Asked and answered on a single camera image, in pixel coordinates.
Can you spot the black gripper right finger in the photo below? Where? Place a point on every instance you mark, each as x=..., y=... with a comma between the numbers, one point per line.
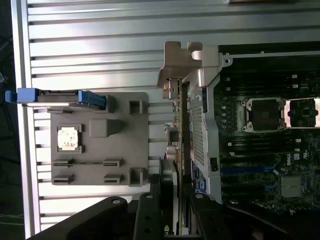
x=212, y=222

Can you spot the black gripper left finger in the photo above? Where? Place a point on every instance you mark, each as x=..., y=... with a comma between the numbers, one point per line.
x=147, y=220

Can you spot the green motherboard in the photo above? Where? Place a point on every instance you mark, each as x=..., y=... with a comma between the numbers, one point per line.
x=250, y=180

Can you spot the blue expansion slot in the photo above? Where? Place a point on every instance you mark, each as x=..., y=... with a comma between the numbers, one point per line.
x=245, y=170

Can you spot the grey plastic parts rack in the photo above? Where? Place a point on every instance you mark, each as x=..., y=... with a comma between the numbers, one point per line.
x=100, y=150

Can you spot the silver chipset heatsink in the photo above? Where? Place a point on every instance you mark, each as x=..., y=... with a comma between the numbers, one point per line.
x=292, y=187

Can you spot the black open PC case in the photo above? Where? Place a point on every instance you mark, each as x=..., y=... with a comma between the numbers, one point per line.
x=212, y=125

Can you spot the silver CPU chip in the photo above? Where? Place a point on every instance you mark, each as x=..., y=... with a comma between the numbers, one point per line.
x=67, y=138

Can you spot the CPU socket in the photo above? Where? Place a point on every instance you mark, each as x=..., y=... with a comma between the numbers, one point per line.
x=263, y=113

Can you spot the metal socket cover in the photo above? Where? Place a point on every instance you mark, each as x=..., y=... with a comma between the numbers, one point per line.
x=287, y=112

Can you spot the silver hard disk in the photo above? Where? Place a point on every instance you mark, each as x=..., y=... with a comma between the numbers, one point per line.
x=57, y=98

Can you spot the blue hard disk carrier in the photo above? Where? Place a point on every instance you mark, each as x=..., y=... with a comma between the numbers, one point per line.
x=11, y=96

